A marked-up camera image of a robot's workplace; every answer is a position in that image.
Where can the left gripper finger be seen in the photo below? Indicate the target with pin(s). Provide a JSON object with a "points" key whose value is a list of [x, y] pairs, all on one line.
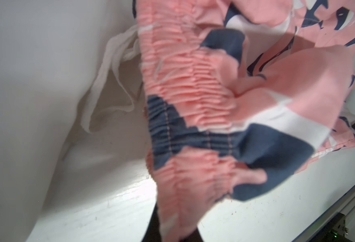
{"points": [[152, 233]]}

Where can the pink shark print shorts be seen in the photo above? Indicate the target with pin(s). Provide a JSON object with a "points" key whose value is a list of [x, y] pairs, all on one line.
{"points": [[240, 95]]}

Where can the white cloth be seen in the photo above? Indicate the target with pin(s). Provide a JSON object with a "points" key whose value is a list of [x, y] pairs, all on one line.
{"points": [[50, 52]]}

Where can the aluminium front rail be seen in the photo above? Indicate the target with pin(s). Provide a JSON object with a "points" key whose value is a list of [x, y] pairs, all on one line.
{"points": [[336, 224]]}

